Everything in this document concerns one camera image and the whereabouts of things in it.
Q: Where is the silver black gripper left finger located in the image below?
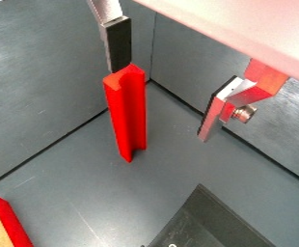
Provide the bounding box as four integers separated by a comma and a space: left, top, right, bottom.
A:
87, 0, 131, 72

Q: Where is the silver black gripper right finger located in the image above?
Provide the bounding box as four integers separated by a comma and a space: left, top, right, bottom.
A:
198, 59, 288, 142

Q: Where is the red wooden shape board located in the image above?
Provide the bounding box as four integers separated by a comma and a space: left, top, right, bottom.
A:
0, 198, 33, 247

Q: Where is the black curved holder stand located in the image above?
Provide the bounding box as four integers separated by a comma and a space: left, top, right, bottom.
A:
148, 184, 276, 247

